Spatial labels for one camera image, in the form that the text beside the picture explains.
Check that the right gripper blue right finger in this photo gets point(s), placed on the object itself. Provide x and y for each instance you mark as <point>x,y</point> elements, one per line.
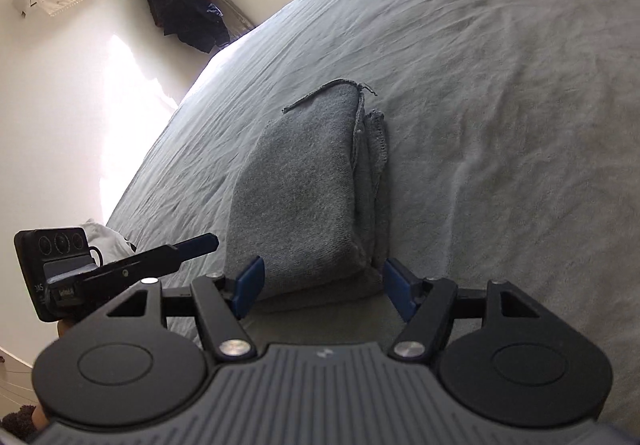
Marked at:
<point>408,292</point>

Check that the grey knit sweater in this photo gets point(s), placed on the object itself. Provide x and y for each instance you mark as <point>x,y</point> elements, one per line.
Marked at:
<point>312,202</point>

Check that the person left hand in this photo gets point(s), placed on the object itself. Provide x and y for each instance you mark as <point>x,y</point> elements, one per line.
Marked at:
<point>64,326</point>

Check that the black left camera box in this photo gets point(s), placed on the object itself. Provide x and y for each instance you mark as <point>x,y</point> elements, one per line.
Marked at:
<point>47,255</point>

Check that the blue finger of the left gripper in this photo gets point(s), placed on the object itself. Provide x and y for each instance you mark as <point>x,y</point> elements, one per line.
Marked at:
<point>197,246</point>

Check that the white cloth on bed edge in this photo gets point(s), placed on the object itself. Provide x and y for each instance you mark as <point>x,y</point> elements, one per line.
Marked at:
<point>112,245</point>

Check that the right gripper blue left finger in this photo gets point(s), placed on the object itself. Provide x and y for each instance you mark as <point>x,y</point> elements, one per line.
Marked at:
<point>245,289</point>

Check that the grey bed sheet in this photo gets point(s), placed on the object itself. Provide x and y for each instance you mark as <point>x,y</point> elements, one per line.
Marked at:
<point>514,146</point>

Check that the dark hanging jacket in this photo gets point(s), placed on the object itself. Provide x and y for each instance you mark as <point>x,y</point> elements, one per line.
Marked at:
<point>197,23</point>

